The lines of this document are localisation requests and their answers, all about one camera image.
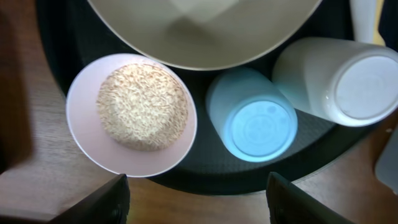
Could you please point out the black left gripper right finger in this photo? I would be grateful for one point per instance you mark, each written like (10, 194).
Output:
(288, 204)

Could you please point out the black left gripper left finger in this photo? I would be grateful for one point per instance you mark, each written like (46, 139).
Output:
(108, 204)

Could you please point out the light blue plastic cup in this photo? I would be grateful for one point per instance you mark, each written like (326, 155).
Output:
(254, 120)

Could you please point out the pink bowl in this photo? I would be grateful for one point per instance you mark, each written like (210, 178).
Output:
(85, 126)

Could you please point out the pile of rice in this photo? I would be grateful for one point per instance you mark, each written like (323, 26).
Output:
(142, 107)

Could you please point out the white plastic cup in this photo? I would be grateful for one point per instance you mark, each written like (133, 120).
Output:
(349, 83)

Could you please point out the grey dishwasher rack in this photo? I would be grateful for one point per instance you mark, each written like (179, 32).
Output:
(386, 165)

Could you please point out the black round tray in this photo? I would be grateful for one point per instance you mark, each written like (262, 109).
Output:
(73, 36)

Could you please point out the beige round plate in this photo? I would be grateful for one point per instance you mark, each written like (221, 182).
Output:
(204, 34)

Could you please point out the white plastic fork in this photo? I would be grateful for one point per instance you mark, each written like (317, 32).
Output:
(363, 14)

